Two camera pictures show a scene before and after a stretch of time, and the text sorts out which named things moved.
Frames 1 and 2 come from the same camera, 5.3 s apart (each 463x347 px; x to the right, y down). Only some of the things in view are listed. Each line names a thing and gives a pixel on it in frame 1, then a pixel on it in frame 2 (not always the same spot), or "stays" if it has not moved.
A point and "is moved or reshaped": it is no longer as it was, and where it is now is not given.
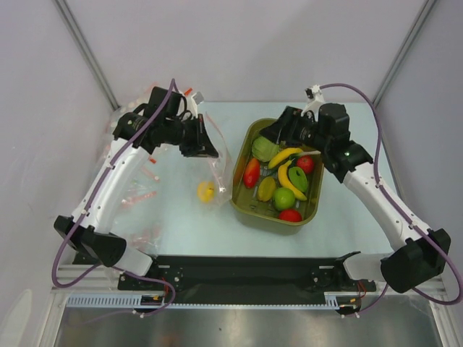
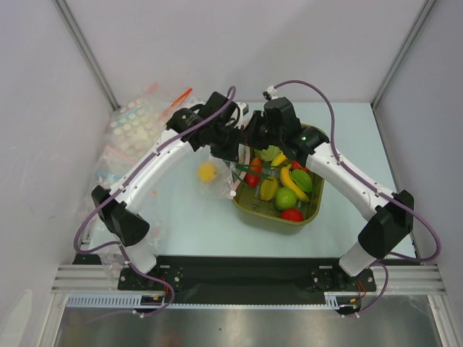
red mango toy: x=252 y=172 stays
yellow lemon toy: x=206 y=191 -> x=207 y=171
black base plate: x=249 y=274 stays
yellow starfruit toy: x=266 y=189 stays
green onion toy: x=310 y=152 is moved or reshaped
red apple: x=290 y=215 stays
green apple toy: x=283 y=198 stays
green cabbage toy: x=264 y=150 stays
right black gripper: x=283 y=121 -> x=263 y=134
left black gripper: x=201 y=145 -> x=231 y=154
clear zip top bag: x=213 y=178 is moved or reshaped
